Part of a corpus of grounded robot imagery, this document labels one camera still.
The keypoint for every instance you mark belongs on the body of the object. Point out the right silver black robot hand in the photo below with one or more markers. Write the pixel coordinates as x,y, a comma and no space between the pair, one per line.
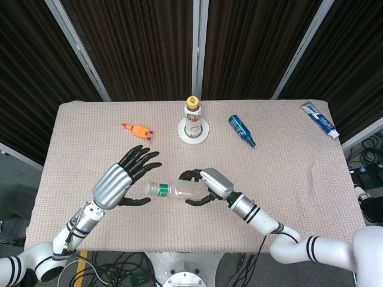
218,183

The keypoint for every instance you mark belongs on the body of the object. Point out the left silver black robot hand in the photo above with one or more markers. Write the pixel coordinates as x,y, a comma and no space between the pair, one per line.
112,186

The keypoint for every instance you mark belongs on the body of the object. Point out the clear plastic water bottle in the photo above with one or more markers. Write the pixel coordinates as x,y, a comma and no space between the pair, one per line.
182,189

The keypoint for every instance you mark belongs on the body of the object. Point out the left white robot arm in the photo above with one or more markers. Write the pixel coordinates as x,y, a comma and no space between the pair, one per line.
77,227

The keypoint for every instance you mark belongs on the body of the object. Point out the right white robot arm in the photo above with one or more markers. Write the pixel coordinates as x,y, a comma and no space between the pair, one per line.
260,219

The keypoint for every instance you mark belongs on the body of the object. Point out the table with beige cloth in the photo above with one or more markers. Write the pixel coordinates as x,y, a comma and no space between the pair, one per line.
269,167

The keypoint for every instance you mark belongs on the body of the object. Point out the blue spray bottle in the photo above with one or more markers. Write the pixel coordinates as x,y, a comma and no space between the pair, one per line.
240,129

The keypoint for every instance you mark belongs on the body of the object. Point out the yellow-capped drink bottle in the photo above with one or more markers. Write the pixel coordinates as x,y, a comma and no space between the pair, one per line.
192,118

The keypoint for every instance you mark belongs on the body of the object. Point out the white round coaster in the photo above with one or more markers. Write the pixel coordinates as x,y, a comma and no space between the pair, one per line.
183,133

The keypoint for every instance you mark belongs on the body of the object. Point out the orange rubber chicken toy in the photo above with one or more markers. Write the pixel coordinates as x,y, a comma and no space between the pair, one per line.
139,131

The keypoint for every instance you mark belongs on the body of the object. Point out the green circuit board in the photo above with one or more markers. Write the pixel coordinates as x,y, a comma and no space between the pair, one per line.
139,280

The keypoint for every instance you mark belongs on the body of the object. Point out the blue white toothpaste tube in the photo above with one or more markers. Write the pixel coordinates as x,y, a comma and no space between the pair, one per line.
321,120

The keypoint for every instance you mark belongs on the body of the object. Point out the dark brown curtain panel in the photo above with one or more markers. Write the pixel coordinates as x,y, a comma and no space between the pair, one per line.
353,59
254,48
134,51
30,74

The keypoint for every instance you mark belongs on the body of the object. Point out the black power strip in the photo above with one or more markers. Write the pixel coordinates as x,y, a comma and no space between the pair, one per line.
363,176

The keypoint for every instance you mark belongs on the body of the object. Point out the black and white floor device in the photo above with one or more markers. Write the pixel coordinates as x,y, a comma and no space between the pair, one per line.
374,209

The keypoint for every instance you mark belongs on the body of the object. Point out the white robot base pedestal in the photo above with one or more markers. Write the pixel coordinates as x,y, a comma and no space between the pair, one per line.
185,272

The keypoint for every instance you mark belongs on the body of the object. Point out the grey aluminium partition post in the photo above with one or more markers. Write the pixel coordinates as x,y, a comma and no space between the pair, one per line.
79,51
300,51
199,51

